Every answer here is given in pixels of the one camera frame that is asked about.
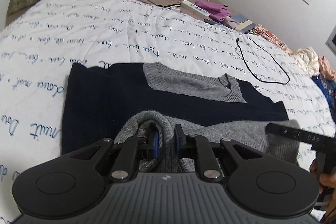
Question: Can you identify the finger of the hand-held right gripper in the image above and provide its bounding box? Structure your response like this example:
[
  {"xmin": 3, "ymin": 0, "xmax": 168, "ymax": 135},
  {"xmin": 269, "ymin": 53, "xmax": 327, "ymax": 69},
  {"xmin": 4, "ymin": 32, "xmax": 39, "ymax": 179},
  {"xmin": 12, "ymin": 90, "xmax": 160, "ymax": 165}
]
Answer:
[{"xmin": 265, "ymin": 123, "xmax": 302, "ymax": 140}]

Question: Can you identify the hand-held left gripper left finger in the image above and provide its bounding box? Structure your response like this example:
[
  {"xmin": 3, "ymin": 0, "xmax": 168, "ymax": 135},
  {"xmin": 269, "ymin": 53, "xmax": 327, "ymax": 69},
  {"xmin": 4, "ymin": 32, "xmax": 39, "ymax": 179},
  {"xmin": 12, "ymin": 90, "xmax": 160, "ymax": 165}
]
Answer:
[{"xmin": 63, "ymin": 132, "xmax": 161, "ymax": 183}]

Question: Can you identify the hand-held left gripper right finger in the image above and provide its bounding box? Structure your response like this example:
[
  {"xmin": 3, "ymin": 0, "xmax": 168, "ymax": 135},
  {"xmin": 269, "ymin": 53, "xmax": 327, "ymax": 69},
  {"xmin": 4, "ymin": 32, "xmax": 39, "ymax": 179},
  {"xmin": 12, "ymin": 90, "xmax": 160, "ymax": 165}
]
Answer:
[{"xmin": 174, "ymin": 124, "xmax": 266, "ymax": 183}]

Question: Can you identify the grey sweater with navy sleeves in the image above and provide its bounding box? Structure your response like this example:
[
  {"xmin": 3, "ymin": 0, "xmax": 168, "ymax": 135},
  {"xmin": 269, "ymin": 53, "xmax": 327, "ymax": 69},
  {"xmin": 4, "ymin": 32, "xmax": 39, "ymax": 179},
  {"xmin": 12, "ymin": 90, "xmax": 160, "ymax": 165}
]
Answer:
[{"xmin": 61, "ymin": 61, "xmax": 301, "ymax": 175}]

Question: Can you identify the person's right hand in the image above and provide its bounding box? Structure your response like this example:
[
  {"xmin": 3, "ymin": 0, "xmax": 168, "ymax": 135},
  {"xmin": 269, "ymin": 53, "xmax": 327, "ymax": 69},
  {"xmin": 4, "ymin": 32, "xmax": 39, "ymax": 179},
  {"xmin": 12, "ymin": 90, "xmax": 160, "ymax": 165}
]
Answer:
[{"xmin": 309, "ymin": 158, "xmax": 336, "ymax": 189}]

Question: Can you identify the blue patterned cloth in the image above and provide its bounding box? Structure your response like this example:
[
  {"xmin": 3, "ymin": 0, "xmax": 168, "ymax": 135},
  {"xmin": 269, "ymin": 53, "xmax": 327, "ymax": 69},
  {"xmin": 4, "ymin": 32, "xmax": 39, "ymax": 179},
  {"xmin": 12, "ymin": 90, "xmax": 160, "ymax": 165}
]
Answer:
[{"xmin": 312, "ymin": 74, "xmax": 336, "ymax": 107}]

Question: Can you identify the cream cloth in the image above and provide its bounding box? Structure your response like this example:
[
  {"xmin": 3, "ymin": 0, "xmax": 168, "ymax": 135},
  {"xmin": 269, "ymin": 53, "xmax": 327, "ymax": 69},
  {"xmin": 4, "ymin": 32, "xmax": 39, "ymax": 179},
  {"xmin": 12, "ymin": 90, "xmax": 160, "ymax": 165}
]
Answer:
[{"xmin": 295, "ymin": 46, "xmax": 321, "ymax": 76}]

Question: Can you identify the peach cloth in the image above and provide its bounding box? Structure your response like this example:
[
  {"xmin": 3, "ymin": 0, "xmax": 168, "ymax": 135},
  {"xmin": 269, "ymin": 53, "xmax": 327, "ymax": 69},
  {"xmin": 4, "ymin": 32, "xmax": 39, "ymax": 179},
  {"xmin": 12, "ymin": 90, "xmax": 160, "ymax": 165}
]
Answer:
[{"xmin": 318, "ymin": 55, "xmax": 336, "ymax": 81}]

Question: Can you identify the floral patterned cloth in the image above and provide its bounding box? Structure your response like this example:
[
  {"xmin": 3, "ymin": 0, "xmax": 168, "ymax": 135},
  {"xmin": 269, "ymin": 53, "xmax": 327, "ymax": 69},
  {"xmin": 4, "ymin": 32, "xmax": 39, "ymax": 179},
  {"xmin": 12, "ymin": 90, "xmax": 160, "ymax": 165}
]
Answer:
[{"xmin": 251, "ymin": 24, "xmax": 293, "ymax": 55}]

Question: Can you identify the grey-blue cloth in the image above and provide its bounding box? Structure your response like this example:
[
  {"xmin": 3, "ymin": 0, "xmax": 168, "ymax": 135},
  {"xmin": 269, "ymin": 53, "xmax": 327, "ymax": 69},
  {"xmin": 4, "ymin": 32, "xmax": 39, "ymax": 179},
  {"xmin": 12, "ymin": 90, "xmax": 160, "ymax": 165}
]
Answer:
[{"xmin": 223, "ymin": 13, "xmax": 257, "ymax": 34}]

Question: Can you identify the white power strip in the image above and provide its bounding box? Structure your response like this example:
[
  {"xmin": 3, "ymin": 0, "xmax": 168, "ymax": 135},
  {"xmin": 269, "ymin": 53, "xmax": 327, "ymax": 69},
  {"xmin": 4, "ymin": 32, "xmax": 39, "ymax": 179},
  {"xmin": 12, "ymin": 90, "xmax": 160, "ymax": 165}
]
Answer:
[{"xmin": 181, "ymin": 0, "xmax": 211, "ymax": 18}]

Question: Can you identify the white script-printed blanket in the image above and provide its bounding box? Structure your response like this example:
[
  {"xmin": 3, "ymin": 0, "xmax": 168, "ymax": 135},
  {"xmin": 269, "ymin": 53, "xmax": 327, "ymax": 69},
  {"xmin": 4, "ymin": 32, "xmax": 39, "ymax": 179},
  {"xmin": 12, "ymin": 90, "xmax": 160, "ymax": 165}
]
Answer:
[{"xmin": 0, "ymin": 0, "xmax": 336, "ymax": 224}]

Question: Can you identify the purple cloth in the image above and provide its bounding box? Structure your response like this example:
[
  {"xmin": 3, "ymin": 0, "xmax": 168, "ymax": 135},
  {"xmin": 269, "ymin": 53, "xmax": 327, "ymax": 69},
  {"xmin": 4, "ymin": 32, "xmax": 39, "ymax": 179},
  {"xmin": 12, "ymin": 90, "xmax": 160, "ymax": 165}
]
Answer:
[{"xmin": 195, "ymin": 1, "xmax": 233, "ymax": 22}]

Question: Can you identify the black cable on blanket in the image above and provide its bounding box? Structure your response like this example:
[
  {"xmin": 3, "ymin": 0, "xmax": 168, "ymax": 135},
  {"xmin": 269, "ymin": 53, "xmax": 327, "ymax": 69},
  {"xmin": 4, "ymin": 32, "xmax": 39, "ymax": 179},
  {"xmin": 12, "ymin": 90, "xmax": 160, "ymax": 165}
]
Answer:
[{"xmin": 235, "ymin": 38, "xmax": 291, "ymax": 85}]

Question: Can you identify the dark window frame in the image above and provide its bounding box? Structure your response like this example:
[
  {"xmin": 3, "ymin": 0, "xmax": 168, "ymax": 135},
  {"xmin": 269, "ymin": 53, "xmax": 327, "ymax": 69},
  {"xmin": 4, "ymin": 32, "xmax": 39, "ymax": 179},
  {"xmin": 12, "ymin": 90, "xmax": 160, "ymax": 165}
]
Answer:
[{"xmin": 325, "ymin": 29, "xmax": 336, "ymax": 53}]

